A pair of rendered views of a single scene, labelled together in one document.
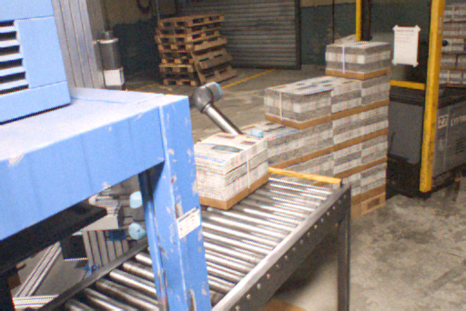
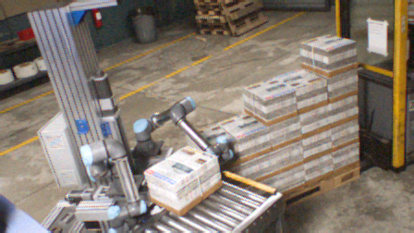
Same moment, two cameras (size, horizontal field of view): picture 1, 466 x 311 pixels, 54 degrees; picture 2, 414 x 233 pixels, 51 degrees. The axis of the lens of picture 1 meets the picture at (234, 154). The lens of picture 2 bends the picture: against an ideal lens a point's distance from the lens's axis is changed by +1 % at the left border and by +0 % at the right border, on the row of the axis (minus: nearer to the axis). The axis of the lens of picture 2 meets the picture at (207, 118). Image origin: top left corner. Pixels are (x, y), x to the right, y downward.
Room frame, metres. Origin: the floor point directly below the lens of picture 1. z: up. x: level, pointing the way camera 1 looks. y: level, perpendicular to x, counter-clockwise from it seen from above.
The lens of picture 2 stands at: (-0.16, -0.68, 2.36)
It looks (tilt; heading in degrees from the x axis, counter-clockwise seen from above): 24 degrees down; 13
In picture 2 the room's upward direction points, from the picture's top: 11 degrees counter-clockwise
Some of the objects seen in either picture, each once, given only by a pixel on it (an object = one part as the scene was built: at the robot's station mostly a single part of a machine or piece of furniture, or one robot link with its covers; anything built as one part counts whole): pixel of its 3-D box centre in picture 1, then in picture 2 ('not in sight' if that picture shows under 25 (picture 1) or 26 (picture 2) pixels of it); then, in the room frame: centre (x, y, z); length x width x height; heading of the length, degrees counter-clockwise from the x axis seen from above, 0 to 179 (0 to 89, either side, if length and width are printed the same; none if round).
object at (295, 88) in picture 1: (298, 88); (269, 89); (3.08, -0.48, 1.06); 0.37 x 0.29 x 0.01; 33
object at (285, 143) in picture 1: (286, 180); (262, 162); (3.03, -0.36, 0.42); 1.17 x 0.39 x 0.83; 122
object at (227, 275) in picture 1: (195, 265); not in sight; (1.47, 0.18, 0.77); 0.47 x 0.05 x 0.05; 54
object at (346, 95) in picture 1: (328, 96); (299, 91); (3.26, -0.71, 0.95); 0.38 x 0.29 x 0.23; 31
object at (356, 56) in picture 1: (356, 127); (330, 112); (3.42, -0.97, 0.65); 0.39 x 0.30 x 1.29; 32
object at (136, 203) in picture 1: (144, 205); (117, 215); (1.75, 0.39, 0.90); 0.11 x 0.08 x 0.11; 120
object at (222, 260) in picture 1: (205, 255); not in sight; (1.52, 0.14, 0.77); 0.47 x 0.05 x 0.05; 54
